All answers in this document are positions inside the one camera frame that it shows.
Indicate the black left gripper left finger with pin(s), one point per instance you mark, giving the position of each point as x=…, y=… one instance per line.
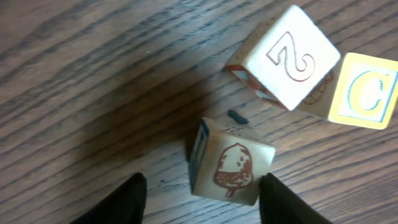
x=124, y=205

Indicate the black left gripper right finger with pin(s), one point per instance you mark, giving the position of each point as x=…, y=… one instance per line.
x=279, y=205

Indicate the acorn picture block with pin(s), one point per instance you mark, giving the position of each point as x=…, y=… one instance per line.
x=227, y=162

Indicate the small black debris piece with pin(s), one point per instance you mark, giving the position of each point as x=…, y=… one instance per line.
x=237, y=117

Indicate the yellow letter C block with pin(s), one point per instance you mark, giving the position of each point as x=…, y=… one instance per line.
x=360, y=91

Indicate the white number two block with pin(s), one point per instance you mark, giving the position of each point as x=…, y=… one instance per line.
x=283, y=60

